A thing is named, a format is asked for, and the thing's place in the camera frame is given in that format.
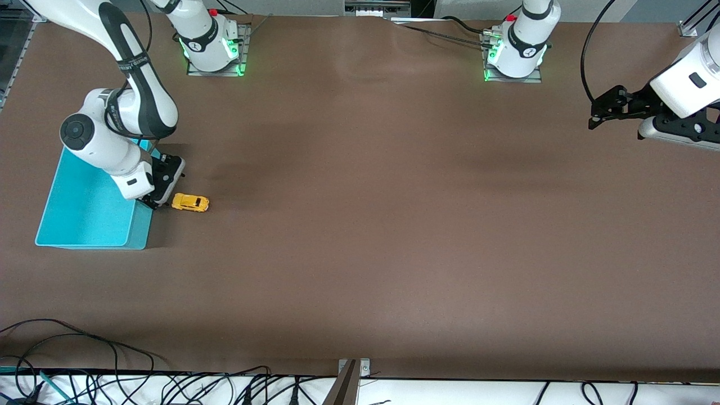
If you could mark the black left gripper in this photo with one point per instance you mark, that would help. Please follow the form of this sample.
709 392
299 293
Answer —
640 103

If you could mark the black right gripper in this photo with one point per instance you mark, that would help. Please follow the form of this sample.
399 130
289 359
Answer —
149 201

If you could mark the yellow beetle toy car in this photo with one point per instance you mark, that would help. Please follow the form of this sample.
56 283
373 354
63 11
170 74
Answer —
190 202

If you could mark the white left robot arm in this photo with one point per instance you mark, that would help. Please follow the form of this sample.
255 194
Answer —
526 39

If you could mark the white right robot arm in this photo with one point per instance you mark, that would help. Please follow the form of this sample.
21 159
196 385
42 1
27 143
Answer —
140 95

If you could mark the turquoise plastic bin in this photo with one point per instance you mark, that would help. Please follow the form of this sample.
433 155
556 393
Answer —
84 219

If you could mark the grey power strip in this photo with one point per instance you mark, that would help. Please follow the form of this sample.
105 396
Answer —
377 8

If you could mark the grey metal bar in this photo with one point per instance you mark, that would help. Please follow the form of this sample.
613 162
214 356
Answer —
344 388

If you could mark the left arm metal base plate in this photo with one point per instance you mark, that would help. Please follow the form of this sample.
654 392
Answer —
531 79

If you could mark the aluminium frame rail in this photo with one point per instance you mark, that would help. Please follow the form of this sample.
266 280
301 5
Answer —
687 28

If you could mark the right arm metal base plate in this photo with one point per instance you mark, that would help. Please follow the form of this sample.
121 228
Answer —
245 50

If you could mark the metal bracket plate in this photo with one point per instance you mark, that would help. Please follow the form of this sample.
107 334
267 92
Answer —
364 368

